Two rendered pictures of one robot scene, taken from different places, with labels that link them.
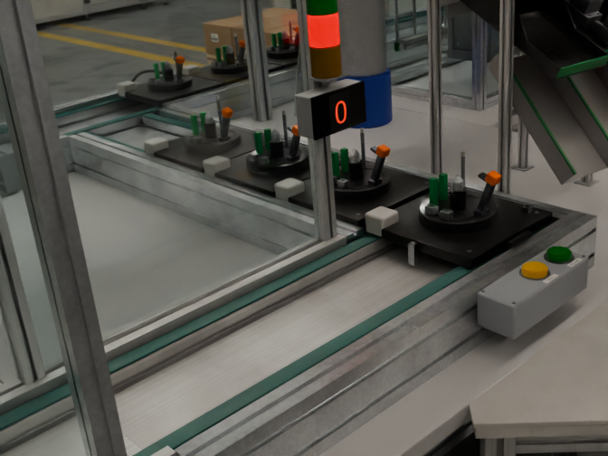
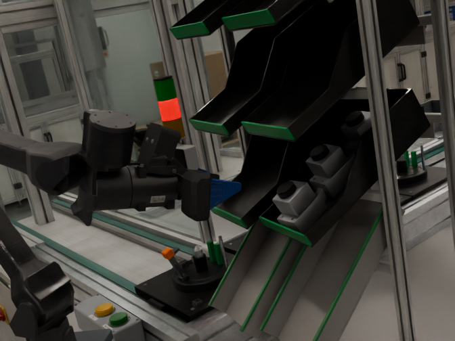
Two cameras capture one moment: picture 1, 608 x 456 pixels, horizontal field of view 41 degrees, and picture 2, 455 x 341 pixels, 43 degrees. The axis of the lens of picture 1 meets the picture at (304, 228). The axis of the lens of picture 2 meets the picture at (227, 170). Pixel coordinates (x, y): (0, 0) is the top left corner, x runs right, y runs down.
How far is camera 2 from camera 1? 2.18 m
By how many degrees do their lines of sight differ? 89
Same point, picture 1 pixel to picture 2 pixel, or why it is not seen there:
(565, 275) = (97, 325)
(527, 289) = (86, 309)
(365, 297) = (152, 273)
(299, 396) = (48, 258)
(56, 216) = not seen: outside the picture
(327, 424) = not seen: hidden behind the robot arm
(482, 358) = not seen: hidden behind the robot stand
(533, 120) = (248, 247)
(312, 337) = (121, 264)
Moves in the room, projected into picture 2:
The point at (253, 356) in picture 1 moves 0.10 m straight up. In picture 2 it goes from (115, 254) to (107, 222)
